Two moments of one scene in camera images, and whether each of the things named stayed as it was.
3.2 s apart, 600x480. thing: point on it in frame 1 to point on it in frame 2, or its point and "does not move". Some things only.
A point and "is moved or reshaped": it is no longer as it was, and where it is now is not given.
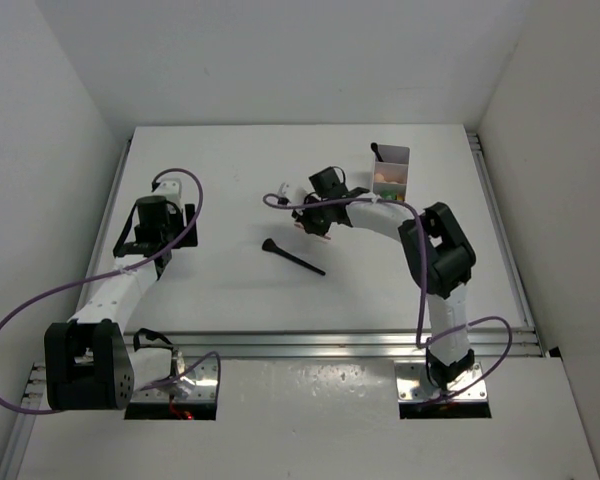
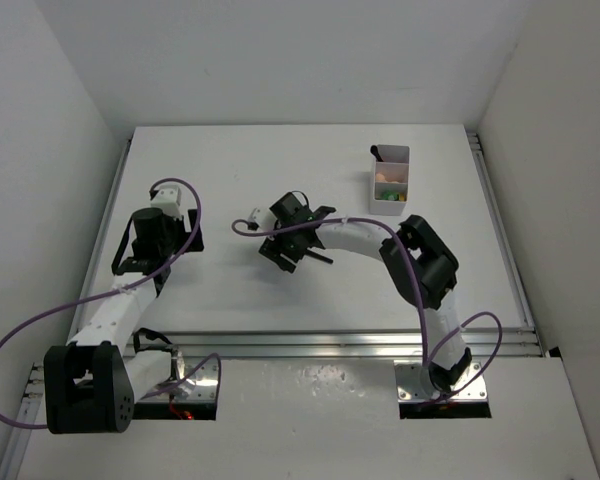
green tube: [386, 193] does not move
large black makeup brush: [269, 245] is moved or reshaped
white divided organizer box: [390, 174] does not move
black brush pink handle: [374, 148] does not move
